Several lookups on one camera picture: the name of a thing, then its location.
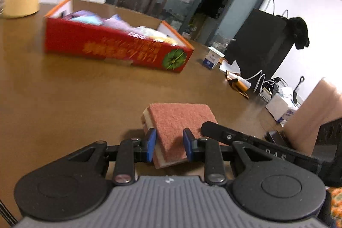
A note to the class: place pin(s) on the yellow and white plush sheep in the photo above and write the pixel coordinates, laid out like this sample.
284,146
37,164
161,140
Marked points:
155,34

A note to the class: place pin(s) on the black phone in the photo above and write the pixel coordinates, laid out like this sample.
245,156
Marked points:
276,137

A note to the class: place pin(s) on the red cardboard box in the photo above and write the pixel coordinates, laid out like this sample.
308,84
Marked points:
115,49

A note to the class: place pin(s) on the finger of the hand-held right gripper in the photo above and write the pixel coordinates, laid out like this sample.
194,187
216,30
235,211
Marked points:
227,133

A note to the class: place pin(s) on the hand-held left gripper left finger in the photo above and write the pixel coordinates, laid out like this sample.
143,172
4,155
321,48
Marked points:
151,146

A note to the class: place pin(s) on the large black box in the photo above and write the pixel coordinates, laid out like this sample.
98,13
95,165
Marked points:
259,43

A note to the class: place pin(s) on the clear drinking glass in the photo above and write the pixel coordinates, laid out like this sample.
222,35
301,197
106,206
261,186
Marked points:
221,42

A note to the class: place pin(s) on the crumpled white tissue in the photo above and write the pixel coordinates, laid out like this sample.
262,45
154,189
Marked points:
231,66

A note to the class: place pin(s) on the pink fuzzy cloth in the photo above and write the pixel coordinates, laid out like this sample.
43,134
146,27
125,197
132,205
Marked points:
119,23

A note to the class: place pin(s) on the red-brown scouring sponge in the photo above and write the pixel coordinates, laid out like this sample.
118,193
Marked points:
179,121

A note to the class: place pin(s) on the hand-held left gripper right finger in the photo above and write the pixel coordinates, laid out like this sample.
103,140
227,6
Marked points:
188,147

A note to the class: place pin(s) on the white carton box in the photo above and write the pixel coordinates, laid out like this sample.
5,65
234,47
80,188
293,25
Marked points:
282,105

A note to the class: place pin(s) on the orange patterned cloth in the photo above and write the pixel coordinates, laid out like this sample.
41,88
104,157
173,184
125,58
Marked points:
336,206

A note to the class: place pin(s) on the black cloth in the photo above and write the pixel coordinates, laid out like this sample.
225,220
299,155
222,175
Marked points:
298,30

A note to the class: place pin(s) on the pink suitcase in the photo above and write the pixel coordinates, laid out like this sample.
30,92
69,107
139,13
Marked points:
315,110

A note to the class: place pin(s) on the teal translucent bag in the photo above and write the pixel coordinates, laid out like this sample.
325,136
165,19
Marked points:
89,20

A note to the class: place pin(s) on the orange and white tube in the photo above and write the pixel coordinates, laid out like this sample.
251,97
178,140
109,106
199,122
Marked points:
239,82

